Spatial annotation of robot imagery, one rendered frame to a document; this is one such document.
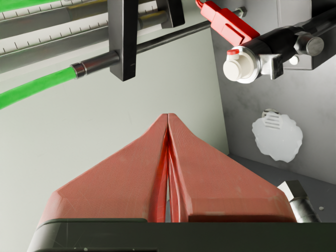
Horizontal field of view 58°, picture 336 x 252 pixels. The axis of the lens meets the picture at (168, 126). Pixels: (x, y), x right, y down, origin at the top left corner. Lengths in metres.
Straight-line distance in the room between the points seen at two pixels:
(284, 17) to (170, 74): 0.26
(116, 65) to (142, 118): 0.15
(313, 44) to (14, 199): 0.39
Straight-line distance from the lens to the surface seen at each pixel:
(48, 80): 0.35
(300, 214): 0.24
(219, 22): 0.26
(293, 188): 0.25
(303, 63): 0.37
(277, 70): 0.21
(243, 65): 0.22
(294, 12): 0.36
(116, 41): 0.38
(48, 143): 0.45
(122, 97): 0.50
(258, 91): 0.60
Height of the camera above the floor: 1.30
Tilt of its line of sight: 33 degrees down
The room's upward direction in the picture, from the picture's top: 120 degrees counter-clockwise
